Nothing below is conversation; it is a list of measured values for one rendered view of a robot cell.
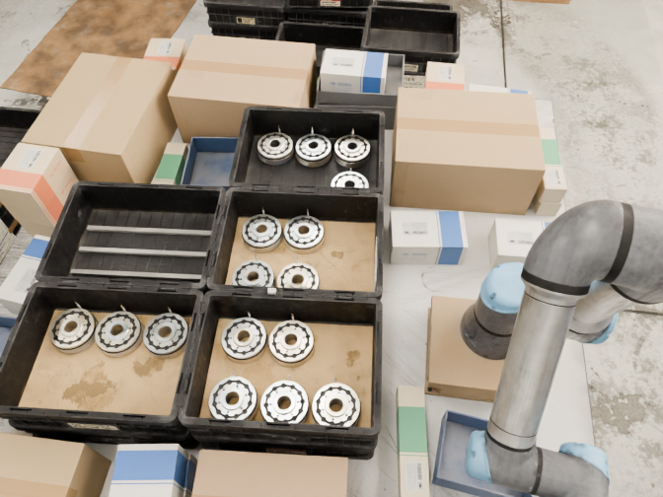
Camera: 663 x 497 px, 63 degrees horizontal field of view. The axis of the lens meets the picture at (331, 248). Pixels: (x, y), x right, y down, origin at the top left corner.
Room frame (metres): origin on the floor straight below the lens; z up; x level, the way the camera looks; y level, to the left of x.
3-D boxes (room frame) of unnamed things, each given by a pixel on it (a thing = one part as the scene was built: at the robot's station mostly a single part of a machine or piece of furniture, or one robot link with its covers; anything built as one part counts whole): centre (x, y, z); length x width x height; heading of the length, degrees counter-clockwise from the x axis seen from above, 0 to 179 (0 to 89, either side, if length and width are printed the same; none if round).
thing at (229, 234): (0.74, 0.08, 0.87); 0.40 x 0.30 x 0.11; 85
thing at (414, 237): (0.86, -0.27, 0.75); 0.20 x 0.12 x 0.09; 88
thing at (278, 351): (0.51, 0.10, 0.86); 0.10 x 0.10 x 0.01
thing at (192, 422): (0.44, 0.10, 0.92); 0.40 x 0.30 x 0.02; 85
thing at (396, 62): (1.44, -0.11, 0.82); 0.27 x 0.20 x 0.05; 83
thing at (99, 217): (0.77, 0.47, 0.87); 0.40 x 0.30 x 0.11; 85
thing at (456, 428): (0.27, -0.33, 0.74); 0.20 x 0.15 x 0.07; 74
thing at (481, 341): (0.56, -0.38, 0.83); 0.15 x 0.15 x 0.10
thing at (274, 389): (0.36, 0.11, 0.86); 0.10 x 0.10 x 0.01
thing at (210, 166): (1.14, 0.36, 0.74); 0.20 x 0.15 x 0.07; 177
